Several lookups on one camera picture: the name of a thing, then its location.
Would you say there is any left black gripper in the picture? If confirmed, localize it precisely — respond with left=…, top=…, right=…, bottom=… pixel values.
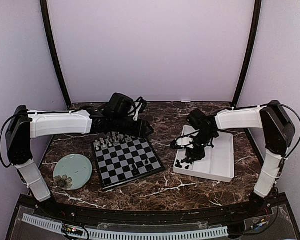
left=112, top=115, right=155, bottom=139

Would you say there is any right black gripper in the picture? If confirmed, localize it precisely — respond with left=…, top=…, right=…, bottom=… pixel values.
left=185, top=129, right=216, bottom=163

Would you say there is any white plastic tray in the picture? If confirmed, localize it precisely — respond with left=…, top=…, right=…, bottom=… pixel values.
left=173, top=132, right=235, bottom=183

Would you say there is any black and white chessboard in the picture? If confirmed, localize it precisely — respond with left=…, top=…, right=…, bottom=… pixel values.
left=91, top=136, right=165, bottom=191

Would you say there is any black chess pawn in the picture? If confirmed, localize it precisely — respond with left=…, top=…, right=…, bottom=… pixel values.
left=132, top=164, right=138, bottom=175

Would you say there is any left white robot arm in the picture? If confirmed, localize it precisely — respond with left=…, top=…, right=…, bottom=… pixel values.
left=0, top=105, right=154, bottom=218

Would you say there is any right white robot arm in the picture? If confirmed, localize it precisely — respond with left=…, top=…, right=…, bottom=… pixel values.
left=176, top=100, right=296, bottom=198

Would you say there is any black chess pieces pile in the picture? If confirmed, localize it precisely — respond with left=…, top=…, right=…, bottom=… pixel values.
left=174, top=157, right=193, bottom=170

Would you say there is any green floral ceramic plate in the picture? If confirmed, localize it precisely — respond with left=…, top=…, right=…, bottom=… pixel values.
left=53, top=154, right=93, bottom=191

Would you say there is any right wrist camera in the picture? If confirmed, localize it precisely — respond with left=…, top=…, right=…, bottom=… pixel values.
left=186, top=108, right=206, bottom=130

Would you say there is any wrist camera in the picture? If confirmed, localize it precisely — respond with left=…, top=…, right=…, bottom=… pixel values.
left=107, top=93, right=148, bottom=121
left=186, top=108, right=206, bottom=130

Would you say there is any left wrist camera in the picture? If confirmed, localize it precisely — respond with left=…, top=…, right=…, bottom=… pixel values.
left=107, top=93, right=148, bottom=121

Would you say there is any black front rail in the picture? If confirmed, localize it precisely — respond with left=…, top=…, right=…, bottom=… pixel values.
left=17, top=194, right=288, bottom=226

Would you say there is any white slotted cable duct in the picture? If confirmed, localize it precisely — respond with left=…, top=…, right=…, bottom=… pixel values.
left=21, top=213, right=229, bottom=240

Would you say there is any left black frame post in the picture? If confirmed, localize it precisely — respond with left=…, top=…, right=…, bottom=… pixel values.
left=39, top=0, right=72, bottom=108

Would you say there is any black frame post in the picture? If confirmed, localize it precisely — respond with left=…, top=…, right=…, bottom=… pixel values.
left=39, top=0, right=72, bottom=108
left=231, top=0, right=262, bottom=107

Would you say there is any right black frame post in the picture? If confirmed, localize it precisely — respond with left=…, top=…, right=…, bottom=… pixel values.
left=231, top=0, right=262, bottom=107

